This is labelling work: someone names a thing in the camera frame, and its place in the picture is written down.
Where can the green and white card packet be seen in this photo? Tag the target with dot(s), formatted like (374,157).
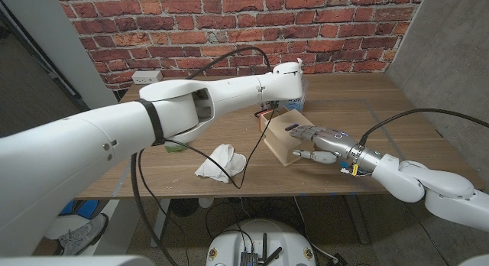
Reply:
(175,148)

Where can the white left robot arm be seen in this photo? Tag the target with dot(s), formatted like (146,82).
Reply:
(95,143)

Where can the grey white sneaker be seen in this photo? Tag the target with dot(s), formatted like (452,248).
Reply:
(82,235)

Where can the clear hand sanitizer pump bottle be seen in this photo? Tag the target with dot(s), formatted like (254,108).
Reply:
(296,104)

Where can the brick wall print backdrop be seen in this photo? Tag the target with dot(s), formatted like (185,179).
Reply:
(244,21)

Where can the wooden box with slot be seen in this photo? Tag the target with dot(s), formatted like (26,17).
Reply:
(284,143)

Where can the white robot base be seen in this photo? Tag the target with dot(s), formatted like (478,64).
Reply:
(263,235)

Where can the grey table leg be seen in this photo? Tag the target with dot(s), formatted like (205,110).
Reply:
(357,220)

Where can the white crumpled cloth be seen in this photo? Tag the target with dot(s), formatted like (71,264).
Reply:
(221,164)

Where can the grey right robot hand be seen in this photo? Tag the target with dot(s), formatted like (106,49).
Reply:
(330,138)

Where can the blue floor object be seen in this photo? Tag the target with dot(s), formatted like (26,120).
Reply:
(82,208)

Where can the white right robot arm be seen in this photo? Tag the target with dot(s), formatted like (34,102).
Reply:
(431,182)

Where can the white power strip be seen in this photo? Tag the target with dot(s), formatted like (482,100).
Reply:
(146,77)

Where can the white table leg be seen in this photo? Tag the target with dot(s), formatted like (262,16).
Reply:
(160,224)

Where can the grey radio module with antennas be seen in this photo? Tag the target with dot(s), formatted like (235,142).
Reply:
(248,259)

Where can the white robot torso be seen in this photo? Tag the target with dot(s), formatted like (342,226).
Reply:
(76,261)

